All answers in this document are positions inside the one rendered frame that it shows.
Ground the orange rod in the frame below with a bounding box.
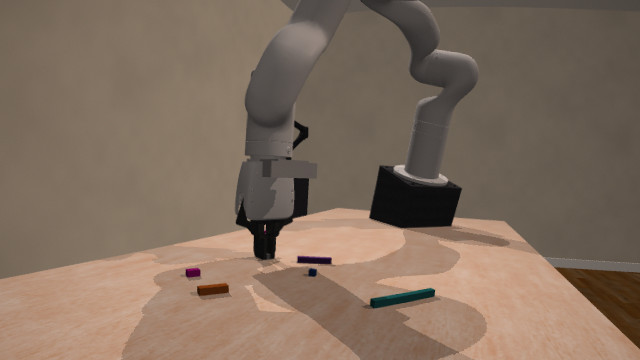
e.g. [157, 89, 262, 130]
[197, 283, 229, 296]

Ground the turquoise rod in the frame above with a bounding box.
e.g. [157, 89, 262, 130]
[370, 288, 435, 308]

